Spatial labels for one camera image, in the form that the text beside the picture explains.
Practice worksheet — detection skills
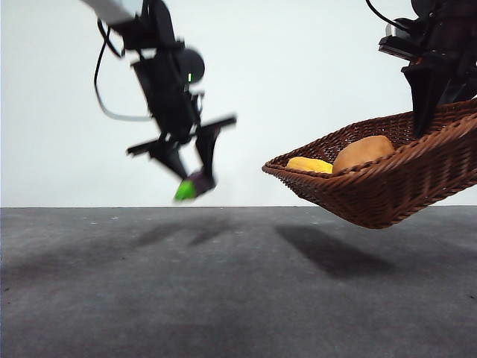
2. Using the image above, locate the purple eggplant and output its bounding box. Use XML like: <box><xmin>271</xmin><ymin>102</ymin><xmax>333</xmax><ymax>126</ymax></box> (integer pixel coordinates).
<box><xmin>174</xmin><ymin>167</ymin><xmax>218</xmax><ymax>203</ymax></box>

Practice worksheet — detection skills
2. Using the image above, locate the brown potato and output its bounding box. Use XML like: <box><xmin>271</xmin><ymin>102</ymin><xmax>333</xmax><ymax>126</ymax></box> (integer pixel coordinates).
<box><xmin>331</xmin><ymin>135</ymin><xmax>395</xmax><ymax>175</ymax></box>

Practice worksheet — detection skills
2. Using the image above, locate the yellow corn cob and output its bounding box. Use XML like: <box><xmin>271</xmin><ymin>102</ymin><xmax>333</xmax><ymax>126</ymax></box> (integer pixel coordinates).
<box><xmin>285</xmin><ymin>156</ymin><xmax>334</xmax><ymax>175</ymax></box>

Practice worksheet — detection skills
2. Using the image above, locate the brown wicker basket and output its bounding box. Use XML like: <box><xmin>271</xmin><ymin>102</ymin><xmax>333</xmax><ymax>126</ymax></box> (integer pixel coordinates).
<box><xmin>262</xmin><ymin>99</ymin><xmax>477</xmax><ymax>230</ymax></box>

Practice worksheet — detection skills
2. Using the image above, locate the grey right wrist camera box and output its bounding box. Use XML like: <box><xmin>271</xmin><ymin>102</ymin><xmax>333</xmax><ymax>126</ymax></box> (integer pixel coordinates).
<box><xmin>385</xmin><ymin>16</ymin><xmax>418</xmax><ymax>38</ymax></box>

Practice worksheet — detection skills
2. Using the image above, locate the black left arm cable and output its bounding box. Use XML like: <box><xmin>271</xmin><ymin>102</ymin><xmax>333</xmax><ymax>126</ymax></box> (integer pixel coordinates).
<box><xmin>92</xmin><ymin>18</ymin><xmax>154</xmax><ymax>122</ymax></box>

